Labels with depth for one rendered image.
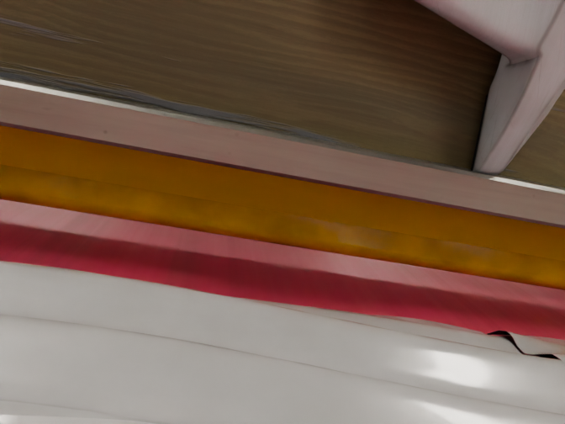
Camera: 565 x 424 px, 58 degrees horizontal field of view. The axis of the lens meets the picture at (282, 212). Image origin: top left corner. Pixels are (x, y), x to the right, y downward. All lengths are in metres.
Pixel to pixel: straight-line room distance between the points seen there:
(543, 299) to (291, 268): 0.09
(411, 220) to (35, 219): 0.11
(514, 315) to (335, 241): 0.06
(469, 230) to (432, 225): 0.01
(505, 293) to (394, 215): 0.05
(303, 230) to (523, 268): 0.07
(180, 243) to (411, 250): 0.07
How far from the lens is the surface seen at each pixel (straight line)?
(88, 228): 0.16
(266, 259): 0.16
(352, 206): 0.16
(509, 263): 0.18
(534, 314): 0.18
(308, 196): 0.15
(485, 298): 0.18
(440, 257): 0.17
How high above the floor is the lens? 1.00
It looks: 12 degrees down
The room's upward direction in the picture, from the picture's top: 12 degrees clockwise
